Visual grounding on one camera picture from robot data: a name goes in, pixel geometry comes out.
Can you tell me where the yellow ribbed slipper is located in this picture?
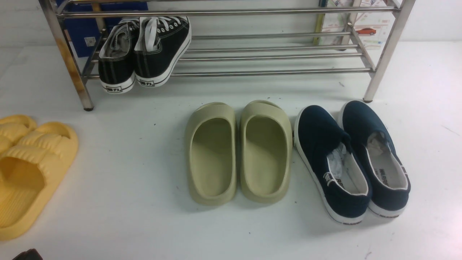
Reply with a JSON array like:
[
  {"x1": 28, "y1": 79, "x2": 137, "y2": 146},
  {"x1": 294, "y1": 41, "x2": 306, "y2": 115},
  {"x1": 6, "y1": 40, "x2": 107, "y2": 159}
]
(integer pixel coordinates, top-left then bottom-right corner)
[
  {"x1": 0, "y1": 122, "x2": 79, "y2": 241},
  {"x1": 0, "y1": 114, "x2": 37, "y2": 153}
]

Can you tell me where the right black canvas sneaker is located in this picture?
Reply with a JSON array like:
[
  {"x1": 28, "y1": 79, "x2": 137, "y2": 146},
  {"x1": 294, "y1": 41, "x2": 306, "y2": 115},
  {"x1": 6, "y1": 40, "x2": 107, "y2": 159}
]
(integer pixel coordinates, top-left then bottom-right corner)
[{"x1": 134, "y1": 17, "x2": 192, "y2": 88}]

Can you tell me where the blue box behind rack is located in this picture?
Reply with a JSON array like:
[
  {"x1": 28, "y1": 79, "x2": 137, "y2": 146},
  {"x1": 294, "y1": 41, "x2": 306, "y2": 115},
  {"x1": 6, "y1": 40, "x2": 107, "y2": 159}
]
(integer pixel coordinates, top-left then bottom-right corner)
[{"x1": 64, "y1": 2, "x2": 148, "y2": 58}]

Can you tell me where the left olive green slipper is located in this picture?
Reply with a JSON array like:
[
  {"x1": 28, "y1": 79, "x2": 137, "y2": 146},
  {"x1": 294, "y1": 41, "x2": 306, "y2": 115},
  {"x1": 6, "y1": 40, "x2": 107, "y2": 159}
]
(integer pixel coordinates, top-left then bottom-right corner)
[{"x1": 184, "y1": 102, "x2": 237, "y2": 206}]

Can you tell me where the far yellow ribbed slipper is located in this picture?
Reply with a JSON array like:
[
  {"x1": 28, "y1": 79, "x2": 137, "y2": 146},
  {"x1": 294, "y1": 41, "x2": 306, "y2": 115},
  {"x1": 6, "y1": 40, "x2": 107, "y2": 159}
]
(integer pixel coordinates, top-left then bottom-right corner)
[{"x1": 0, "y1": 114, "x2": 37, "y2": 153}]

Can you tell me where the stainless steel shoe rack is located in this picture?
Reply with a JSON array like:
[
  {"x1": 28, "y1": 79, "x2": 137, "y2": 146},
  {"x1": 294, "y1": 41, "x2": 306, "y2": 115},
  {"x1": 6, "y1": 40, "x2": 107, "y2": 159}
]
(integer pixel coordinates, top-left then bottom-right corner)
[{"x1": 39, "y1": 0, "x2": 415, "y2": 111}]

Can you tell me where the black canvas sneaker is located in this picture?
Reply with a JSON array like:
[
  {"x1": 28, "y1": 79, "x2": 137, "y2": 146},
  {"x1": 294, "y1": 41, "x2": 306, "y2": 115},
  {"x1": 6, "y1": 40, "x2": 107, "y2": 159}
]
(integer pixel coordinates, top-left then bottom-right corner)
[
  {"x1": 98, "y1": 17, "x2": 140, "y2": 94},
  {"x1": 134, "y1": 17, "x2": 192, "y2": 88}
]

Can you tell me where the navy slip-on shoe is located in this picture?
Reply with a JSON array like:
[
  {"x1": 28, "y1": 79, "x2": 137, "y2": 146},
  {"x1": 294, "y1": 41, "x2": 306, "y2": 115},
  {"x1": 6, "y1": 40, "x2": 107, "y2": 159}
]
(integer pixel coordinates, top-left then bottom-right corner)
[
  {"x1": 293, "y1": 105, "x2": 372, "y2": 225},
  {"x1": 337, "y1": 100, "x2": 411, "y2": 218}
]

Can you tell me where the dark object bottom edge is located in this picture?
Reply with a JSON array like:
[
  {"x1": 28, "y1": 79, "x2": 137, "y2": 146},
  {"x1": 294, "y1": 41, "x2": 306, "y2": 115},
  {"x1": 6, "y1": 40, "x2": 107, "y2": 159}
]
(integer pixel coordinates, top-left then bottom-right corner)
[{"x1": 13, "y1": 248, "x2": 43, "y2": 260}]

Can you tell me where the printed paper poster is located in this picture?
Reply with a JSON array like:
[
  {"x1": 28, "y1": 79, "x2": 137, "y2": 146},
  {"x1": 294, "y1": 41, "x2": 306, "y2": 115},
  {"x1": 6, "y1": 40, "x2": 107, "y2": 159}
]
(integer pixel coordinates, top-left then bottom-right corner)
[{"x1": 315, "y1": 0, "x2": 393, "y2": 49}]

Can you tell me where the olive green slipper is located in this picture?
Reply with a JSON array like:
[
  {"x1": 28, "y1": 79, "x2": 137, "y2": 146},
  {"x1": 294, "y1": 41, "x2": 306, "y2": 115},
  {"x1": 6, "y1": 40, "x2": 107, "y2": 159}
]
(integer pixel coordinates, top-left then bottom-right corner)
[
  {"x1": 184, "y1": 102, "x2": 237, "y2": 206},
  {"x1": 240, "y1": 100, "x2": 293, "y2": 204}
]

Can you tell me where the near yellow ribbed slipper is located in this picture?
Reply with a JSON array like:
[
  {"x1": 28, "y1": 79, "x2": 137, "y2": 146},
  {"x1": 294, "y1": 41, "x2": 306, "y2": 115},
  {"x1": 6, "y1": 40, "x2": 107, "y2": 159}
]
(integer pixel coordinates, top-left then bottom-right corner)
[{"x1": 0, "y1": 122, "x2": 79, "y2": 241}]

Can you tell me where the left black canvas sneaker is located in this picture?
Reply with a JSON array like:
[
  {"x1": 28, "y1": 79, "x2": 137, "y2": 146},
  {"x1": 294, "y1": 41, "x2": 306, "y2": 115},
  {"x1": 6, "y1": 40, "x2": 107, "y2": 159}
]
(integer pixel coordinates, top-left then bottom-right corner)
[{"x1": 98, "y1": 17, "x2": 140, "y2": 94}]

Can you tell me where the right olive green slipper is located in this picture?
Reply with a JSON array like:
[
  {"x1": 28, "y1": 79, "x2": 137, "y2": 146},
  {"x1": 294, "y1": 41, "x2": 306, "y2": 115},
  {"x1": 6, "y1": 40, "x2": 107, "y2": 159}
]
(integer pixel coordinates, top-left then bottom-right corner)
[{"x1": 240, "y1": 100, "x2": 293, "y2": 204}]

